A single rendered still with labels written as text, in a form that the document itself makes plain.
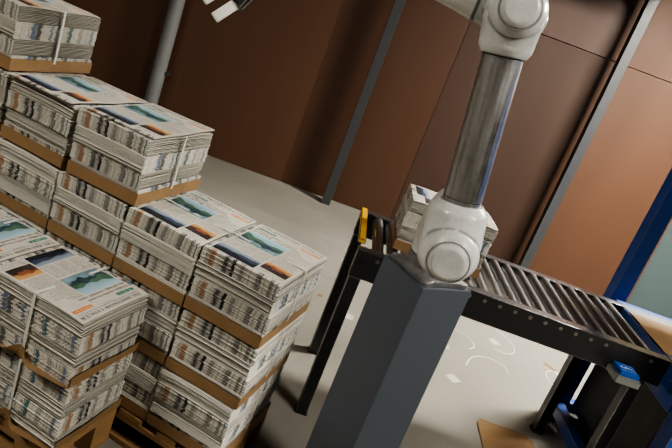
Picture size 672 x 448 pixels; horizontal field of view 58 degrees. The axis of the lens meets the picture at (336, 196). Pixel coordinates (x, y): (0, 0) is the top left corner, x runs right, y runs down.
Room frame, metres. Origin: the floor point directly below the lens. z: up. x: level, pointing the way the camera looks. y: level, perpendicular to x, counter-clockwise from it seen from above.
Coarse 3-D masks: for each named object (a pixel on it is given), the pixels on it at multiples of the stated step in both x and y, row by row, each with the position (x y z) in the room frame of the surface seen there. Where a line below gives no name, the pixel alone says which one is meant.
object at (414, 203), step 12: (408, 192) 2.63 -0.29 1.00; (420, 192) 2.56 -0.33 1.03; (432, 192) 2.65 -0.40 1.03; (408, 204) 2.49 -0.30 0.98; (420, 204) 2.40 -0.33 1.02; (396, 216) 2.63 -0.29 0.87; (408, 216) 2.40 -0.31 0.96; (420, 216) 2.40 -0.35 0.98; (396, 228) 2.47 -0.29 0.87; (408, 228) 2.39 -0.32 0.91; (408, 240) 2.40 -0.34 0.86
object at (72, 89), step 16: (32, 80) 1.95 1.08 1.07; (48, 80) 2.02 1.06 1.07; (64, 80) 2.09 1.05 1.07; (80, 80) 2.18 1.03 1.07; (96, 80) 2.26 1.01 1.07; (64, 96) 1.90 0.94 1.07; (80, 96) 1.97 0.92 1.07; (96, 96) 2.05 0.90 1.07; (112, 96) 2.12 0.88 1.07; (128, 96) 2.20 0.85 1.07
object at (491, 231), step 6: (492, 222) 2.50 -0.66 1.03; (486, 228) 2.41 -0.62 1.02; (492, 228) 2.41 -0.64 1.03; (486, 234) 2.41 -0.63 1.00; (492, 234) 2.41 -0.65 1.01; (486, 240) 2.41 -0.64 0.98; (492, 240) 2.41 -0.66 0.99; (486, 246) 2.40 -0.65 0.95; (480, 252) 2.40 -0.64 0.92; (486, 252) 2.40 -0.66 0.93; (480, 258) 2.40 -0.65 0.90; (480, 264) 2.40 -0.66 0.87
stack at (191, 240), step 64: (64, 192) 1.87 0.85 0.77; (192, 192) 2.13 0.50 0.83; (128, 256) 1.79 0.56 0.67; (192, 256) 1.73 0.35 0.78; (256, 256) 1.79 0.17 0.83; (320, 256) 1.99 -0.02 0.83; (192, 320) 1.72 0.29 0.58; (256, 320) 1.66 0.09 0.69; (128, 384) 1.76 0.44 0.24; (192, 384) 1.70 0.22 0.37; (256, 384) 1.76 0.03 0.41
